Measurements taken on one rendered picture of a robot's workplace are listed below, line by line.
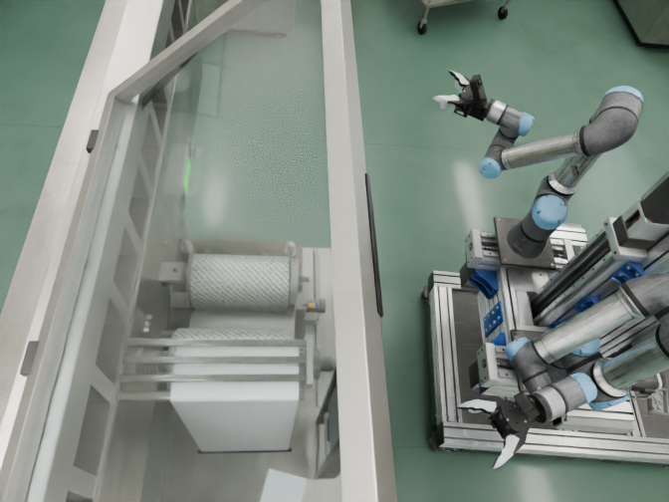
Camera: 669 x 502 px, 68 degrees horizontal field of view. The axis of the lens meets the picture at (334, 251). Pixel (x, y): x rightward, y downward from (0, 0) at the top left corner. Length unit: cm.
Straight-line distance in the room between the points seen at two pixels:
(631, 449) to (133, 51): 246
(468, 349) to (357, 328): 211
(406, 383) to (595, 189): 194
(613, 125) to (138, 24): 132
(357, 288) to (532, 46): 434
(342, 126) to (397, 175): 270
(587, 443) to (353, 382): 224
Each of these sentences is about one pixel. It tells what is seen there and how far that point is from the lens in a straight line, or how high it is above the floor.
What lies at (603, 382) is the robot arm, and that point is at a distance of 168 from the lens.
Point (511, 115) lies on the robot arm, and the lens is 189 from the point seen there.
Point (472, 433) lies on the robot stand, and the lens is 237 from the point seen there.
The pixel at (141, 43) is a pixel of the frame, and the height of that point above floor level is 165.
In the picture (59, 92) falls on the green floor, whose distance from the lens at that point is 381.
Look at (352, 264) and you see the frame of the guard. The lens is 44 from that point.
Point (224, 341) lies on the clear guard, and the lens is 53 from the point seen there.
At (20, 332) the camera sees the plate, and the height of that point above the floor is 144.
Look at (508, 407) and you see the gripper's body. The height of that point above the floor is 124.
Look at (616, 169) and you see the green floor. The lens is 399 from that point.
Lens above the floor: 239
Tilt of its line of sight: 58 degrees down
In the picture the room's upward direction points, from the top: 13 degrees clockwise
